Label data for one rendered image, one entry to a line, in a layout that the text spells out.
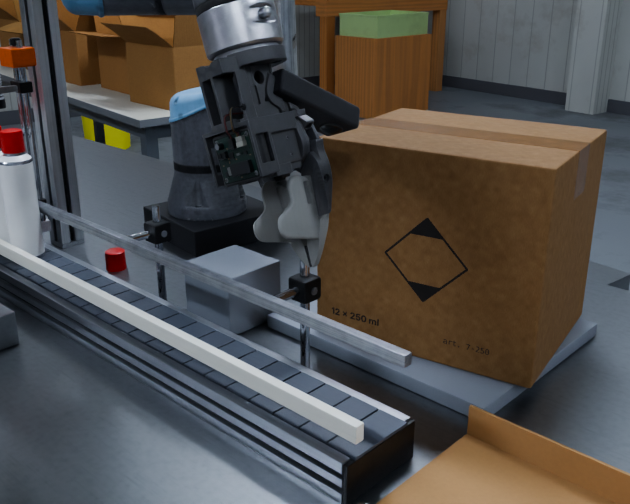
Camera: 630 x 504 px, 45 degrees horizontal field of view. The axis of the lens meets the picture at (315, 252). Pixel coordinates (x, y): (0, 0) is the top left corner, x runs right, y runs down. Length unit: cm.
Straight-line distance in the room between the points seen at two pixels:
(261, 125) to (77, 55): 312
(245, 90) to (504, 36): 776
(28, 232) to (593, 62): 666
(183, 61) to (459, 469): 241
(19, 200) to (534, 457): 84
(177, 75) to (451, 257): 222
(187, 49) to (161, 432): 229
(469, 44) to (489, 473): 802
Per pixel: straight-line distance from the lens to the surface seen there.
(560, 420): 94
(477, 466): 84
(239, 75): 71
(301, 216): 72
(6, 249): 126
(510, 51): 838
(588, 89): 759
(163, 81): 308
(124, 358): 101
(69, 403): 97
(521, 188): 86
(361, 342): 79
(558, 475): 84
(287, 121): 71
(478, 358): 95
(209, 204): 140
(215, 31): 72
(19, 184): 125
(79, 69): 379
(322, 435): 78
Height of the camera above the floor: 132
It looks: 21 degrees down
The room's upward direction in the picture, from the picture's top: straight up
